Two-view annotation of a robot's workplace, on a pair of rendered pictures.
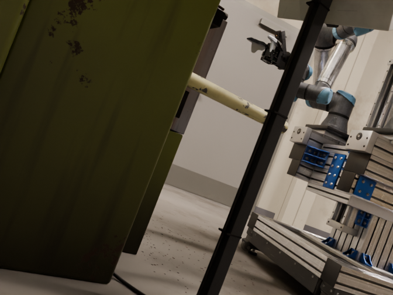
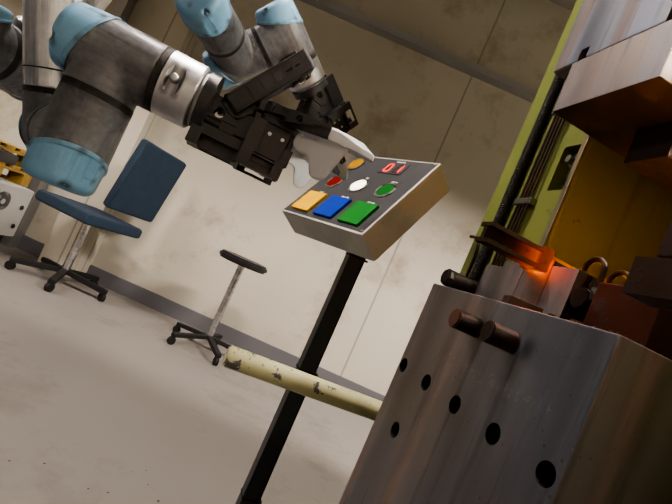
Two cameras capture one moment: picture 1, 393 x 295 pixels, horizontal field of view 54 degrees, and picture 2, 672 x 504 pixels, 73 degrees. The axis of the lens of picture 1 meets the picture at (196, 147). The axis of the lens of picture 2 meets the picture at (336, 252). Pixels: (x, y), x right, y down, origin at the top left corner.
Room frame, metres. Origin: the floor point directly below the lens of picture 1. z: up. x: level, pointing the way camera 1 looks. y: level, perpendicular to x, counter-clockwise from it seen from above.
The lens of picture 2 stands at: (2.22, 0.11, 0.86)
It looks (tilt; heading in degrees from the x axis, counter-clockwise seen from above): 3 degrees up; 196
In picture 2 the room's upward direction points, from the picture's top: 24 degrees clockwise
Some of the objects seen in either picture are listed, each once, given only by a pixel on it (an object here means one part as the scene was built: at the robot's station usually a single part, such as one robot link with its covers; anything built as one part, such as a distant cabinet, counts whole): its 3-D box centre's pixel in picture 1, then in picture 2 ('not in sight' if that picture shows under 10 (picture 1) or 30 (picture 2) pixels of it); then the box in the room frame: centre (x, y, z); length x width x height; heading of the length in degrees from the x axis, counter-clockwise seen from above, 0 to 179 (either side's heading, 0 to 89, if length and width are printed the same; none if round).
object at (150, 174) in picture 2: not in sight; (97, 209); (-0.45, -2.45, 0.59); 0.69 x 0.66 x 1.19; 108
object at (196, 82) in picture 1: (238, 104); (322, 390); (1.25, -0.08, 0.62); 0.44 x 0.05 x 0.05; 121
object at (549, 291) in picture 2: not in sight; (619, 333); (1.39, 0.36, 0.96); 0.42 x 0.20 x 0.09; 121
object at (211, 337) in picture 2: not in sight; (225, 303); (-0.75, -1.35, 0.35); 0.59 x 0.56 x 0.70; 102
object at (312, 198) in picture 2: not in sight; (310, 202); (1.11, -0.33, 1.01); 0.07 x 0.05 x 0.07; 56
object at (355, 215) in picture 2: not in sight; (358, 214); (1.22, -0.17, 1.01); 0.07 x 0.05 x 0.07; 56
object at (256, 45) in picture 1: (254, 46); (327, 156); (1.75, -0.08, 0.98); 0.09 x 0.03 x 0.06; 85
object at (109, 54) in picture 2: (300, 69); (114, 59); (1.83, -0.32, 0.98); 0.11 x 0.08 x 0.09; 121
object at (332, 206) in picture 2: not in sight; (332, 208); (1.17, -0.25, 1.01); 0.07 x 0.05 x 0.07; 56
